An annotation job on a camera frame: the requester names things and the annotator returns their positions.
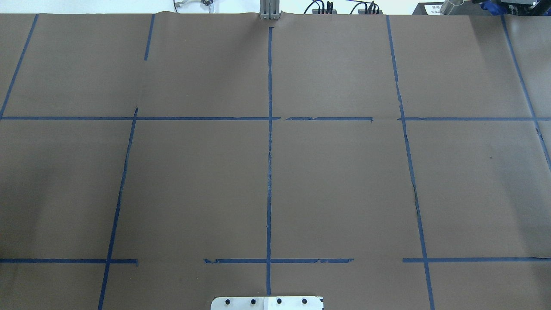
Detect left black connector block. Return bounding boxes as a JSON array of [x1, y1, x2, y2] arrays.
[[303, 0, 337, 15]]

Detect metal cup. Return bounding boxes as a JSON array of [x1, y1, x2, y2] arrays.
[[440, 0, 464, 16]]

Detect aluminium frame post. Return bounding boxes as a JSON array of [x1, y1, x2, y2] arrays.
[[259, 0, 281, 20]]

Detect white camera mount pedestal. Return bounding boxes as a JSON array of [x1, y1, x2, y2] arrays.
[[210, 296, 325, 310]]

